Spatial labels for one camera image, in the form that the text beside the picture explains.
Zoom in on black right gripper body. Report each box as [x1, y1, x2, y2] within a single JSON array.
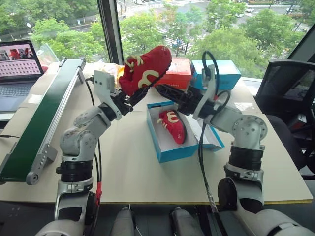
[[178, 90, 205, 116]]

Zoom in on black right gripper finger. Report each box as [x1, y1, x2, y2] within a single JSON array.
[[154, 83, 188, 98], [157, 90, 185, 104]]

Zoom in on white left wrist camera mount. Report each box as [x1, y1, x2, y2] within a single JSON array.
[[93, 70, 123, 121]]

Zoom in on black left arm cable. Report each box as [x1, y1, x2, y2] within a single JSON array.
[[85, 77, 103, 222]]

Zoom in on clear plastic bag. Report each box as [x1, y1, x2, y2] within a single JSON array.
[[97, 60, 125, 81]]

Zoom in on red orange shoebox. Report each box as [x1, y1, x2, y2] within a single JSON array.
[[154, 58, 193, 91]]

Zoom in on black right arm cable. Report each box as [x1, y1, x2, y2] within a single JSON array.
[[198, 51, 232, 214]]

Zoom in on closed blue shoebox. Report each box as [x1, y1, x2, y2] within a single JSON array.
[[189, 59, 242, 91]]

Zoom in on black mesh office chair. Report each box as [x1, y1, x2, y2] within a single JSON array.
[[254, 59, 315, 180]]

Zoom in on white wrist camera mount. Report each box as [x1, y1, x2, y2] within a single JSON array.
[[93, 70, 123, 121], [192, 64, 217, 120]]

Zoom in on green conveyor belt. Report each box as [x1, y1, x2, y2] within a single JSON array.
[[0, 58, 87, 185]]

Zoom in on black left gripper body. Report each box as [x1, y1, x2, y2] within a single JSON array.
[[110, 89, 135, 117]]

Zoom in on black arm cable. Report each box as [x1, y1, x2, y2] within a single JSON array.
[[85, 77, 103, 222], [198, 51, 232, 214]]

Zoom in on open blue shoebox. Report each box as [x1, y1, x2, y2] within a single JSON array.
[[146, 102, 226, 164]]

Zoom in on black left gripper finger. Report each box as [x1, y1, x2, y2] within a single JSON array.
[[129, 85, 151, 107]]

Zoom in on dark grey rounded shape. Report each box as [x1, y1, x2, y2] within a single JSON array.
[[169, 207, 198, 236], [115, 207, 135, 236]]

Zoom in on dark window frame post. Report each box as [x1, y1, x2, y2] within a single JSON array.
[[97, 0, 124, 66]]

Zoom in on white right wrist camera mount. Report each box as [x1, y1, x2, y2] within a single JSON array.
[[192, 64, 217, 120]]

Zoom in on grey laptop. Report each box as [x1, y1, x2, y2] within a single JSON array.
[[0, 40, 45, 114]]

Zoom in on red sneaker with cream laces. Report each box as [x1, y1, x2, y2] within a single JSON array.
[[119, 45, 172, 96], [157, 110, 188, 145]]

